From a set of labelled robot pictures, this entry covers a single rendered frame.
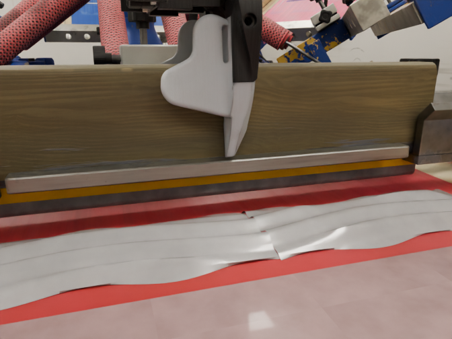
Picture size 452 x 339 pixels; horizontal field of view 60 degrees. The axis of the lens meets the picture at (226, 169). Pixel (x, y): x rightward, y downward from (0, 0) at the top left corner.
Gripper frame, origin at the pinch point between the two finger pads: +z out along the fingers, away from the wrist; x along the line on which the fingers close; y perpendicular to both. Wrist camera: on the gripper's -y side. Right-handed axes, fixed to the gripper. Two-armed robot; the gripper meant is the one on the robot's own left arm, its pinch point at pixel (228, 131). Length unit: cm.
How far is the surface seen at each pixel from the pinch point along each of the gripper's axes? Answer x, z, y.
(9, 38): -61, -8, 26
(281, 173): 0.5, 3.6, -4.3
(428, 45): -194, -10, -200
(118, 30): -51, -9, 5
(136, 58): -27.7, -5.0, 4.4
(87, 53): -413, -4, 23
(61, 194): 0.5, 3.6, 12.2
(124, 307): 11.9, 5.5, 8.7
